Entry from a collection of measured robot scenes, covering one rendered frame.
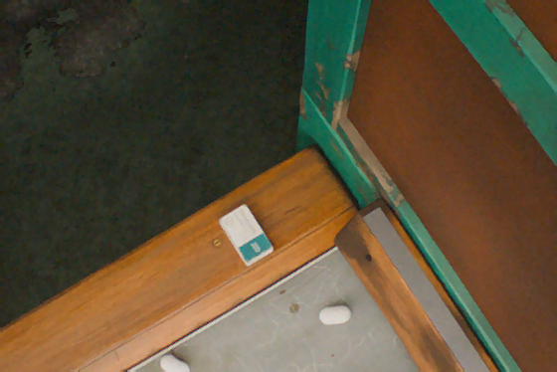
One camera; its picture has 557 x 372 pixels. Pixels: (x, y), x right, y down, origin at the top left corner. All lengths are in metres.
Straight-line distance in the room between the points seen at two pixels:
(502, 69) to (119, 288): 0.57
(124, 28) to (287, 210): 1.10
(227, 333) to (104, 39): 1.15
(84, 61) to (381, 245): 1.23
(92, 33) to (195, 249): 1.12
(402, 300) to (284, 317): 0.16
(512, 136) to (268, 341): 0.46
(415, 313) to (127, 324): 0.33
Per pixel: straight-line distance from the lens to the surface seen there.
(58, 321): 0.96
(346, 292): 0.96
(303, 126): 1.02
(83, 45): 1.98
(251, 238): 0.93
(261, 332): 0.95
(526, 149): 0.58
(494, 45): 0.52
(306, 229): 0.95
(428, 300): 0.85
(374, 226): 0.86
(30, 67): 1.98
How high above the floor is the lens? 1.68
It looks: 71 degrees down
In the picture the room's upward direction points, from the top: 1 degrees clockwise
